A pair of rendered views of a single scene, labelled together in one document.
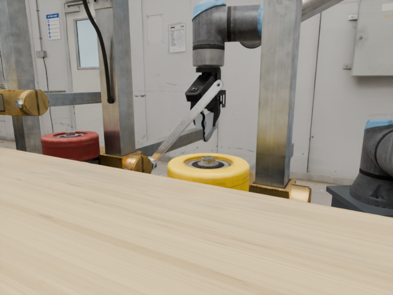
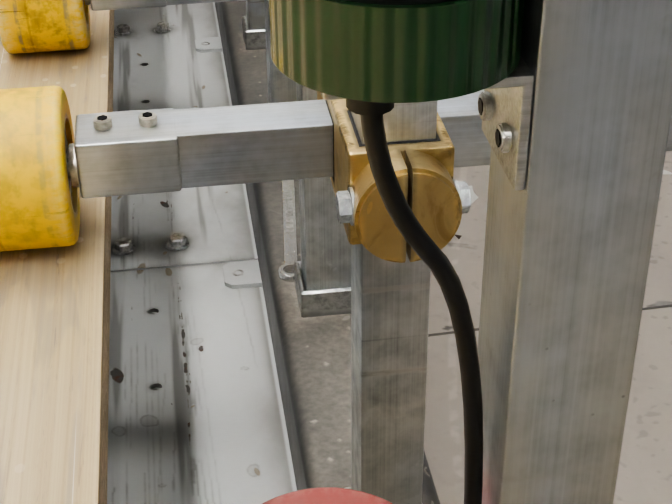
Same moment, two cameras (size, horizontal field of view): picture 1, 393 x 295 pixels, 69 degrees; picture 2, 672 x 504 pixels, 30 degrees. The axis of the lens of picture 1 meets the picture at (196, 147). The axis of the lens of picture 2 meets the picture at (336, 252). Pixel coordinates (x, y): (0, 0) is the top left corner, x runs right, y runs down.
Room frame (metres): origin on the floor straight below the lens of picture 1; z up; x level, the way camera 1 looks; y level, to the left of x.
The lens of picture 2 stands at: (0.24, -0.07, 1.24)
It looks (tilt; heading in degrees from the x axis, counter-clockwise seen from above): 32 degrees down; 54
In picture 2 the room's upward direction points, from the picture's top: 1 degrees counter-clockwise
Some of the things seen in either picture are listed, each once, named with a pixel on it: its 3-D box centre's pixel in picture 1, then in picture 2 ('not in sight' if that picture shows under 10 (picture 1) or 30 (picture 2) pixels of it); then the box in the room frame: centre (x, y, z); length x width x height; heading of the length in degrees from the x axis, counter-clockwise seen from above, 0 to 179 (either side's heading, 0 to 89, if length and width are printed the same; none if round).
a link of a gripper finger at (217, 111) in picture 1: (211, 110); not in sight; (0.81, -0.04, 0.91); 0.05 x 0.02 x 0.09; 62
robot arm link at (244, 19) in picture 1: (251, 24); not in sight; (0.83, -0.15, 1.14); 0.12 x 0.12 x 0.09; 80
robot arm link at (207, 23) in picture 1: (209, 27); not in sight; (0.84, -0.04, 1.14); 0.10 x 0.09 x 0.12; 80
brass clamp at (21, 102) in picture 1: (16, 102); (383, 150); (0.58, 0.37, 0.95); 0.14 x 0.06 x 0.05; 62
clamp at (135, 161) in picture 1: (110, 165); not in sight; (0.46, 0.15, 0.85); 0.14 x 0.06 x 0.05; 62
